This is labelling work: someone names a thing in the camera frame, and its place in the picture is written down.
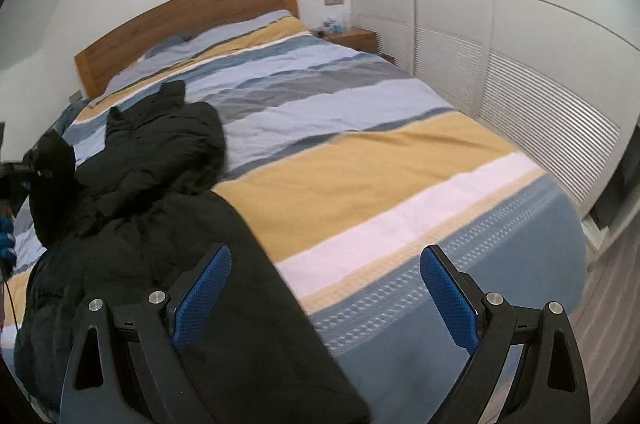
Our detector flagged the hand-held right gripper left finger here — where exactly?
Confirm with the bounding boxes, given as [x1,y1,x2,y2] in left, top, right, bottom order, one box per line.
[59,244,233,424]

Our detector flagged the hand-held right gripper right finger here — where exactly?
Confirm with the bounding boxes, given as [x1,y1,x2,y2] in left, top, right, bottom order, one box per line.
[419,245,592,424]

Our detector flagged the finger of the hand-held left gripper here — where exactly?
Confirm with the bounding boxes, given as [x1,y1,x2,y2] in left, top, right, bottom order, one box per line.
[0,215,17,263]
[0,160,52,179]

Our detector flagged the black padded jacket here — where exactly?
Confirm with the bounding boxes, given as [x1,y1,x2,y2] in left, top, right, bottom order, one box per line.
[14,80,372,424]

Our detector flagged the blue-grey crumpled blanket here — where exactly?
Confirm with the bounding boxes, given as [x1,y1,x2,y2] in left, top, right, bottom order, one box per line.
[59,101,90,132]

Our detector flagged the striped duvet cover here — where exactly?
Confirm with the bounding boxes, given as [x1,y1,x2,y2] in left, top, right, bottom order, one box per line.
[0,10,588,424]

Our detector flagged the wooden headboard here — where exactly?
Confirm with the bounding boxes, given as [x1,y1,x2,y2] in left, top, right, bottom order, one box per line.
[74,0,300,99]

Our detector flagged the grey-blue pillow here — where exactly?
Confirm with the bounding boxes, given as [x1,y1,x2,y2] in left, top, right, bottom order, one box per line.
[107,10,297,92]

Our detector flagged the wooden nightstand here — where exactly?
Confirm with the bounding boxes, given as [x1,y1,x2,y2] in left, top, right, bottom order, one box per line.
[309,26,379,53]

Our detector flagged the black cable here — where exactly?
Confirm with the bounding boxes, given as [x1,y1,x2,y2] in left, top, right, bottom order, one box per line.
[4,261,22,332]

